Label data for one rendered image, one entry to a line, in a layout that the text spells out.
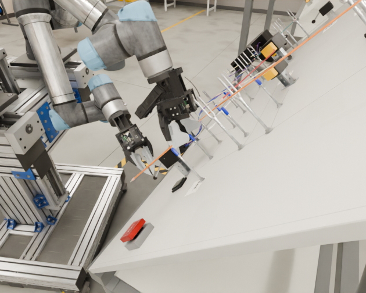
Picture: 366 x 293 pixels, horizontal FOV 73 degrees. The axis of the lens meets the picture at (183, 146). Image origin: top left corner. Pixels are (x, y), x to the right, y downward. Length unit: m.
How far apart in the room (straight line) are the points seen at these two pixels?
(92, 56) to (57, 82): 0.30
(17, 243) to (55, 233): 0.21
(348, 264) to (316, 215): 0.53
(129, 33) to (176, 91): 0.16
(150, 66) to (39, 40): 0.43
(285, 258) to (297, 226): 0.70
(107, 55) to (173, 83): 0.16
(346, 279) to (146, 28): 0.72
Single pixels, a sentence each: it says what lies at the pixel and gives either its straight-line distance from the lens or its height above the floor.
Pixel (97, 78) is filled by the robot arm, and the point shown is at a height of 1.26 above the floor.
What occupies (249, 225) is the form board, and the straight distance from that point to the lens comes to 0.30.
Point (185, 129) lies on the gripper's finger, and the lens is 0.69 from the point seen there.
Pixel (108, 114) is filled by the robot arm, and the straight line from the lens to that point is 0.80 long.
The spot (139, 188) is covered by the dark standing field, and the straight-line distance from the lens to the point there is 2.13.
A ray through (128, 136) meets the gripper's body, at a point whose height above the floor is 1.14.
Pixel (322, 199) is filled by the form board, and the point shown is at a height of 1.42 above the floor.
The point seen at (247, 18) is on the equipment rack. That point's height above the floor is 1.28.
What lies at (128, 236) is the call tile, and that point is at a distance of 0.55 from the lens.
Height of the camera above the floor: 1.59
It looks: 40 degrees down
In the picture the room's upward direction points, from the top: straight up
